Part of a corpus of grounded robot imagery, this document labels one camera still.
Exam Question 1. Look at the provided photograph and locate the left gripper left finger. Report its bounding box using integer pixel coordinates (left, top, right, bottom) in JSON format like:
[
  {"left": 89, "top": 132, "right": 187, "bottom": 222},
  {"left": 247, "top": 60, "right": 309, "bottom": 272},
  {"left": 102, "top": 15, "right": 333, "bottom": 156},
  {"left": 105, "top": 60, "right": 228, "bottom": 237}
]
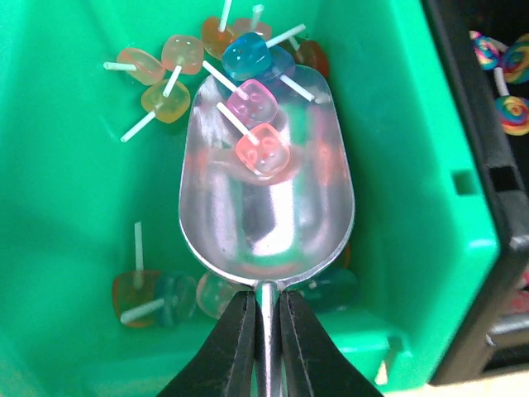
[{"left": 157, "top": 291, "right": 256, "bottom": 397}]

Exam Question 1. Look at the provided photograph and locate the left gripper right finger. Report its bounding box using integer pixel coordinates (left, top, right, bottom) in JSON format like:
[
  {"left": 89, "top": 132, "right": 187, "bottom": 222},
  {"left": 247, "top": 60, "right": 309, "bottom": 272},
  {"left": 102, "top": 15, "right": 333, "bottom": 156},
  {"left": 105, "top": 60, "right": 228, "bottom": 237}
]
[{"left": 279, "top": 291, "right": 381, "bottom": 397}]

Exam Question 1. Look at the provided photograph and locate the metal scoop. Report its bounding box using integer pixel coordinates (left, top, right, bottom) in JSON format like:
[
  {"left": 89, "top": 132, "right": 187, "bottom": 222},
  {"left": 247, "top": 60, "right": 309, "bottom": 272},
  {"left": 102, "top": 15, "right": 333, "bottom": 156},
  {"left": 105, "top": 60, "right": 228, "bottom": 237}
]
[{"left": 179, "top": 65, "right": 355, "bottom": 396}]

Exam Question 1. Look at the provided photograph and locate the green bin of mixed candies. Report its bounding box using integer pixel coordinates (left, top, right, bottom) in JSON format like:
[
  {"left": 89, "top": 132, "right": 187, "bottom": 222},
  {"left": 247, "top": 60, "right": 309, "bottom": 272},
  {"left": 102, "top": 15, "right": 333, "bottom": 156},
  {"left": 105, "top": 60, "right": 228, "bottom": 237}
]
[{"left": 1, "top": 1, "right": 499, "bottom": 396}]

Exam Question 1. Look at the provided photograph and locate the black bin of lollipops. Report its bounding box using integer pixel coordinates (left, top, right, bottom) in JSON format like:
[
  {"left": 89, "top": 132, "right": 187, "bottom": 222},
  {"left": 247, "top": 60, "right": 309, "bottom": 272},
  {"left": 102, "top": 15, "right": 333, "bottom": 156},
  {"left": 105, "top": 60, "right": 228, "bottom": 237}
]
[{"left": 423, "top": 1, "right": 528, "bottom": 386}]

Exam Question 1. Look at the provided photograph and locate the teal cube lollipop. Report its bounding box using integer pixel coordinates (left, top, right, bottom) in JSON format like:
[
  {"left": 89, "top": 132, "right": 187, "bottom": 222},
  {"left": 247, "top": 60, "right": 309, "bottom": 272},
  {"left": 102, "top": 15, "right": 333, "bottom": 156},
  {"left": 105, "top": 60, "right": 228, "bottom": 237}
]
[{"left": 120, "top": 272, "right": 198, "bottom": 328}]

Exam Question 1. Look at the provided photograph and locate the orange cube lollipop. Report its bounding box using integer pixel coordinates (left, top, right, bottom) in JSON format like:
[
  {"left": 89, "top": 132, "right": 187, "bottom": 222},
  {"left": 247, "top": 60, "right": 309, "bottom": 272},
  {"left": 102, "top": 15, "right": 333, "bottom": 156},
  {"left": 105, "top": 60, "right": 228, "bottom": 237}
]
[{"left": 112, "top": 222, "right": 161, "bottom": 328}]

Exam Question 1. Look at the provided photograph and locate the red cube lollipop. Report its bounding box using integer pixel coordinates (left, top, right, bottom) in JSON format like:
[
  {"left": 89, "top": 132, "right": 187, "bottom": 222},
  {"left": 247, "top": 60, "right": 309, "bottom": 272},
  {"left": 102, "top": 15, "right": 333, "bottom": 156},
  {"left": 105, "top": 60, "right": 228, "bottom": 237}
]
[{"left": 216, "top": 103, "right": 290, "bottom": 177}]

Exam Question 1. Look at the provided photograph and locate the yellow cube lollipop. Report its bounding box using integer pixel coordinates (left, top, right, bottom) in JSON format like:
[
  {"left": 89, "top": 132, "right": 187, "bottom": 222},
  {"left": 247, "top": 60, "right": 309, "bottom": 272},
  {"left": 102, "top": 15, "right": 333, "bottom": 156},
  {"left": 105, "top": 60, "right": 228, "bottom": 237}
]
[{"left": 120, "top": 79, "right": 191, "bottom": 143}]

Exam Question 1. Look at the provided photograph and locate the pink cube lollipop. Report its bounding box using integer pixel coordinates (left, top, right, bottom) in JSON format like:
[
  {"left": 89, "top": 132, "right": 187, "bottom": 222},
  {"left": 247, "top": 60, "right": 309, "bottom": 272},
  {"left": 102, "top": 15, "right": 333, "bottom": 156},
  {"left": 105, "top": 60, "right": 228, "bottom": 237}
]
[{"left": 203, "top": 60, "right": 279, "bottom": 129}]

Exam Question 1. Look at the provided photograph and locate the peach cube lollipop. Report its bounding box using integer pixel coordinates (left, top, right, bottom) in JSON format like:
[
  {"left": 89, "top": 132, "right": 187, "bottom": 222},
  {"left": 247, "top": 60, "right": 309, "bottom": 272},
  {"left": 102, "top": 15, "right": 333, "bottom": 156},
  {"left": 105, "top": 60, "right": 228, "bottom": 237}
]
[
  {"left": 102, "top": 47, "right": 165, "bottom": 86},
  {"left": 161, "top": 35, "right": 204, "bottom": 98}
]

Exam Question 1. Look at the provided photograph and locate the blue cube lollipop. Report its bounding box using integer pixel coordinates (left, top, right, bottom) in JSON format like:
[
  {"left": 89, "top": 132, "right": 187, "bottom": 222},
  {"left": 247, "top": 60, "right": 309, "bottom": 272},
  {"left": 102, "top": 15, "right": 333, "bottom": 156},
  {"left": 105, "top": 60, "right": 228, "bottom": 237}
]
[{"left": 222, "top": 23, "right": 307, "bottom": 81}]

